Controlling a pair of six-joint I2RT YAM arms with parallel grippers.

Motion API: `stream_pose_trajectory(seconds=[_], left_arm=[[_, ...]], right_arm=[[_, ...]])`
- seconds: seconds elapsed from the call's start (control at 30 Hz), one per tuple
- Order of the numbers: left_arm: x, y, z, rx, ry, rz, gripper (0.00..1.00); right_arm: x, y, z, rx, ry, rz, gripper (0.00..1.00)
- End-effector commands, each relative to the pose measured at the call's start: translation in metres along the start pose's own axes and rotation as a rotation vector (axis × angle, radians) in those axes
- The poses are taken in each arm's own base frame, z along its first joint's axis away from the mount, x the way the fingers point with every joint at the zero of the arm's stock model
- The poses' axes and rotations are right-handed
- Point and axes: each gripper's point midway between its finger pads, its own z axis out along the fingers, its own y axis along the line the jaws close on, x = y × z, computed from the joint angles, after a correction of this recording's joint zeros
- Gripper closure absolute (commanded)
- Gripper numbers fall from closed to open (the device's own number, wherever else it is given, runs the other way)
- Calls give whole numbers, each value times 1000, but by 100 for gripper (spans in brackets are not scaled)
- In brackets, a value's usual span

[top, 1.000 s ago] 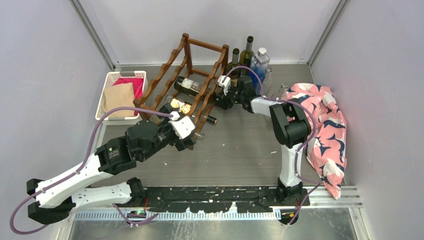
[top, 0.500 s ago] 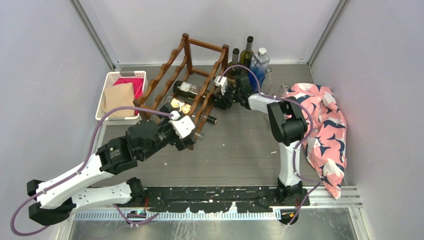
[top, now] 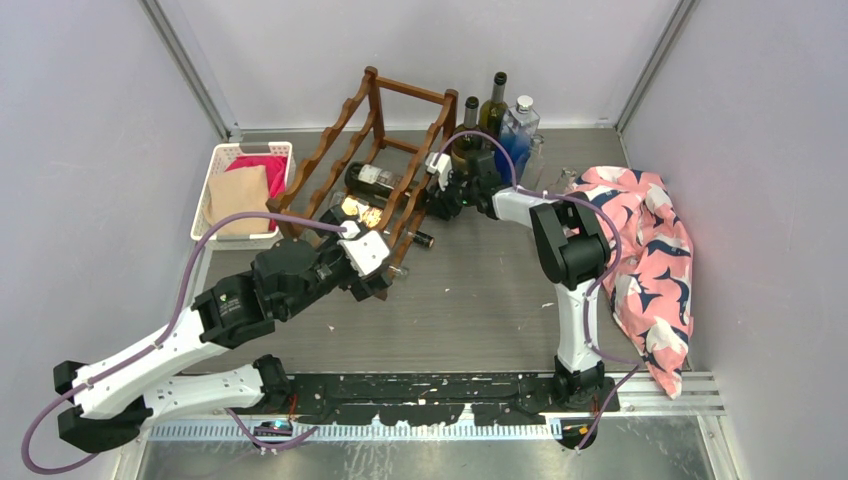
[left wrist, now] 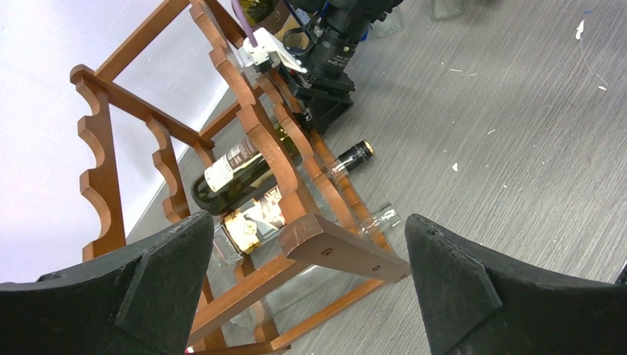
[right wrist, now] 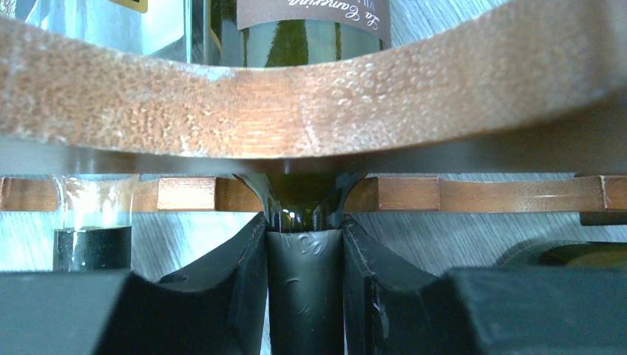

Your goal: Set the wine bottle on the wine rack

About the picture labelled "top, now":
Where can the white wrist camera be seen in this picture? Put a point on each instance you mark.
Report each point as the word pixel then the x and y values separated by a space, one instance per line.
pixel 439 165
pixel 365 248

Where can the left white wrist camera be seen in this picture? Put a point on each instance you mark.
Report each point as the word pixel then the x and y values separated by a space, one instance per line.
pixel 365 248

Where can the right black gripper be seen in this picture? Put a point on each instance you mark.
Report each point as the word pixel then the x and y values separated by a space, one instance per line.
pixel 440 204

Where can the clear tapered glass bottle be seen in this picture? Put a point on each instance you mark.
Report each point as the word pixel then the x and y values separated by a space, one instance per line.
pixel 395 269

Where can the blue clear square bottle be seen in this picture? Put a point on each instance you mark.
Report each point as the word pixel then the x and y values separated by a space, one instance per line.
pixel 518 126

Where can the white perforated plastic basket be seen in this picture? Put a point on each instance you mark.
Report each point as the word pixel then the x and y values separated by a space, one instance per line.
pixel 222 157

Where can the brown wooden wine rack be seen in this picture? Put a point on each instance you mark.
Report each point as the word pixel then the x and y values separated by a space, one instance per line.
pixel 373 145

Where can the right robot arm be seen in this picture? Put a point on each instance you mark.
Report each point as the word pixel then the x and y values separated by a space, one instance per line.
pixel 573 252

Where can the white slotted cable duct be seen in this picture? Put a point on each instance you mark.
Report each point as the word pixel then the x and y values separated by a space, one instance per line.
pixel 464 430

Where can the dark green wine bottle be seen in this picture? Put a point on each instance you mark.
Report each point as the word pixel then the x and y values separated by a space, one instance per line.
pixel 466 143

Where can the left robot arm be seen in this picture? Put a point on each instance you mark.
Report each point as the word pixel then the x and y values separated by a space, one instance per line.
pixel 112 401

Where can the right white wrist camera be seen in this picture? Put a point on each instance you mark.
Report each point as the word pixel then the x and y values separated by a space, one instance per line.
pixel 439 165

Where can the clear slim glass bottle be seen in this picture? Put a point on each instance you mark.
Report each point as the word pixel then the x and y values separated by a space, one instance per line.
pixel 539 176

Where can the beige cloth in basket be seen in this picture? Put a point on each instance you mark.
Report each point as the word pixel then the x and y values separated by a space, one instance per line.
pixel 215 211

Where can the olive green wine bottle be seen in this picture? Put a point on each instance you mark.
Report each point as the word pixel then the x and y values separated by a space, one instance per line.
pixel 493 109

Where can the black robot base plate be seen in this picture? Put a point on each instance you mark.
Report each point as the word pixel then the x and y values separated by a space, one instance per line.
pixel 426 399

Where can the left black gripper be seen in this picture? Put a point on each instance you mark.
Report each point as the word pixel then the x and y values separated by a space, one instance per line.
pixel 364 286

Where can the dark wine bottle cream label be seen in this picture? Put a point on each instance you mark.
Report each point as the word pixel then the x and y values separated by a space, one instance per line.
pixel 371 181

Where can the pink shark print cloth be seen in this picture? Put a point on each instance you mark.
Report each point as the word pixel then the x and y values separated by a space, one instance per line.
pixel 650 289

